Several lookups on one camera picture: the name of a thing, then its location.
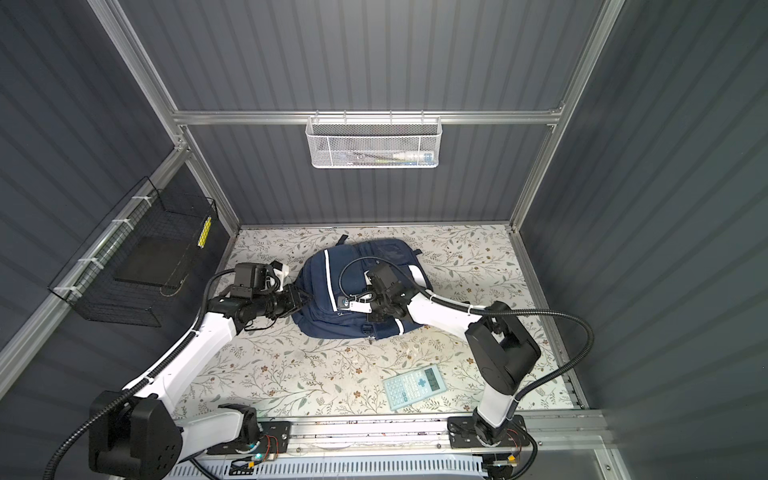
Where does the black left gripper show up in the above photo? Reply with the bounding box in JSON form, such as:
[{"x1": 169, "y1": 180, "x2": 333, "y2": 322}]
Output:
[{"x1": 254, "y1": 284, "x2": 314, "y2": 319}]

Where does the light green calculator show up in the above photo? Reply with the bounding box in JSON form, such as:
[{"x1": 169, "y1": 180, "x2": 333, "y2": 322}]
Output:
[{"x1": 383, "y1": 365, "x2": 447, "y2": 411}]

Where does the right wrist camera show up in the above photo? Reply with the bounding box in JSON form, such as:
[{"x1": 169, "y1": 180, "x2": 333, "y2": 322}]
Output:
[{"x1": 336, "y1": 293, "x2": 374, "y2": 314}]

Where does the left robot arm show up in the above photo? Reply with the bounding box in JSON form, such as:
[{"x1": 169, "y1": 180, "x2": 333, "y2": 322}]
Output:
[{"x1": 88, "y1": 261, "x2": 308, "y2": 479}]

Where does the left black corrugated cable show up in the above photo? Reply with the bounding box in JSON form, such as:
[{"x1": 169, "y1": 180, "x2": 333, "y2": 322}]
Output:
[{"x1": 41, "y1": 268, "x2": 238, "y2": 480}]

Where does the black wire side basket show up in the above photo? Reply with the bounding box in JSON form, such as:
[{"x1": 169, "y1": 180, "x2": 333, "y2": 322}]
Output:
[{"x1": 48, "y1": 180, "x2": 220, "y2": 328}]

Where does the white slotted cable duct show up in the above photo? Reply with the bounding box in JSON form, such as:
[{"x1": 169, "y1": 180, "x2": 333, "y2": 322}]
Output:
[{"x1": 167, "y1": 454, "x2": 487, "y2": 479}]

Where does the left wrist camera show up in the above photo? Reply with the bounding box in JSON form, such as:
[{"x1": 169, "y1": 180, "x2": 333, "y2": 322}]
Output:
[{"x1": 269, "y1": 260, "x2": 290, "y2": 290}]

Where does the right black corrugated cable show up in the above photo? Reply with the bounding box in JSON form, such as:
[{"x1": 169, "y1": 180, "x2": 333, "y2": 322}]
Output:
[{"x1": 337, "y1": 256, "x2": 595, "y2": 480}]

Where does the yellow tag on basket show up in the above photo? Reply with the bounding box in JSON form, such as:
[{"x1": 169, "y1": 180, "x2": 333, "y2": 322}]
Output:
[{"x1": 196, "y1": 216, "x2": 212, "y2": 249}]

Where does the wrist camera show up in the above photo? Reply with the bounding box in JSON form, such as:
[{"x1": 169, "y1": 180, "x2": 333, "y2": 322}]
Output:
[
  {"x1": 336, "y1": 293, "x2": 374, "y2": 314},
  {"x1": 269, "y1": 260, "x2": 290, "y2": 290}
]

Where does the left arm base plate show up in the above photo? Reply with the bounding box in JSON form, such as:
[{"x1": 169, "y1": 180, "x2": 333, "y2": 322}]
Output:
[{"x1": 206, "y1": 421, "x2": 292, "y2": 456}]

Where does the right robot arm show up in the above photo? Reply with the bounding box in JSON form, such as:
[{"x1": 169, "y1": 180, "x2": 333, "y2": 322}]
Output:
[{"x1": 366, "y1": 264, "x2": 541, "y2": 446}]

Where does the black corrugated cable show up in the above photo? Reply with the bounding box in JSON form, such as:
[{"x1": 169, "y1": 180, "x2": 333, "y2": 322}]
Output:
[
  {"x1": 41, "y1": 268, "x2": 238, "y2": 480},
  {"x1": 337, "y1": 256, "x2": 595, "y2": 480}
]

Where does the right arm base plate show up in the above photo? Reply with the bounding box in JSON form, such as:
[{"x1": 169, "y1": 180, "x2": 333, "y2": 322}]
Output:
[{"x1": 446, "y1": 414, "x2": 531, "y2": 451}]

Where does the aluminium mounting rail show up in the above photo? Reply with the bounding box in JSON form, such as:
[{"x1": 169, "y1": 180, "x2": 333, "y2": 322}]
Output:
[{"x1": 258, "y1": 410, "x2": 614, "y2": 456}]

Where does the white mesh wall basket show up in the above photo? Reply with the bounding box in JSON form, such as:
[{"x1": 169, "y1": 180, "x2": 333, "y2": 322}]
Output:
[{"x1": 305, "y1": 116, "x2": 443, "y2": 169}]

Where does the black pad in basket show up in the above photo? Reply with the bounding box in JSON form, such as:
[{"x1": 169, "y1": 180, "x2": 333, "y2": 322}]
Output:
[{"x1": 113, "y1": 237, "x2": 196, "y2": 290}]

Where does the navy blue student backpack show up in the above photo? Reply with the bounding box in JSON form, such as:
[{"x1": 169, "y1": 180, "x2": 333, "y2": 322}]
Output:
[{"x1": 292, "y1": 238, "x2": 432, "y2": 340}]

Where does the white marker in basket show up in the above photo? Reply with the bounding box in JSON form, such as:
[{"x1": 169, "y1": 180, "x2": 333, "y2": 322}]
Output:
[{"x1": 391, "y1": 151, "x2": 434, "y2": 165}]

